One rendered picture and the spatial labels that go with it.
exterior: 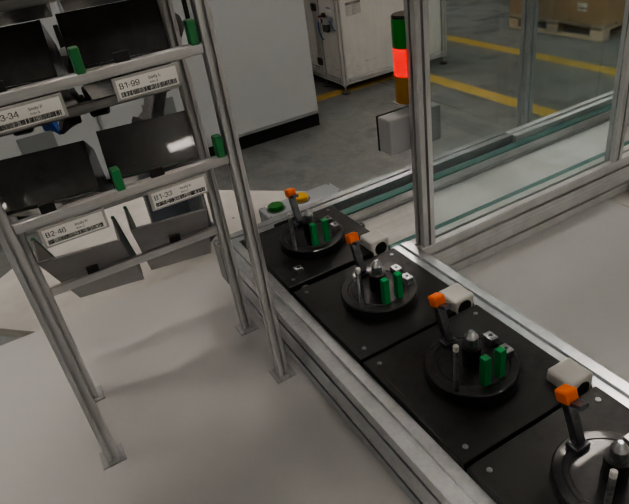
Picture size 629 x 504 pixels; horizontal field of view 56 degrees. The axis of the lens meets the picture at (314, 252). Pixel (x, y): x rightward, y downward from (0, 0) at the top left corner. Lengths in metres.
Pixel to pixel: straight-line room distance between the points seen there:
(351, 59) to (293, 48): 1.00
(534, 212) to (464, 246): 0.21
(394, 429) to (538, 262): 0.64
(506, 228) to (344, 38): 4.09
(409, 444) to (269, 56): 3.81
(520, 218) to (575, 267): 0.16
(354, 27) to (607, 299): 4.35
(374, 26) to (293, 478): 4.81
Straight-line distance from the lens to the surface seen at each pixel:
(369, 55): 5.50
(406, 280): 1.08
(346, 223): 1.34
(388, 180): 1.53
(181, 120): 0.91
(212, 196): 1.09
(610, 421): 0.91
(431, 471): 0.84
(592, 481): 0.82
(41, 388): 1.32
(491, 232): 1.37
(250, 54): 4.39
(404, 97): 1.13
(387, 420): 0.90
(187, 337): 1.28
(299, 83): 4.59
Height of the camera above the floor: 1.63
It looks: 32 degrees down
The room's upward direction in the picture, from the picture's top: 9 degrees counter-clockwise
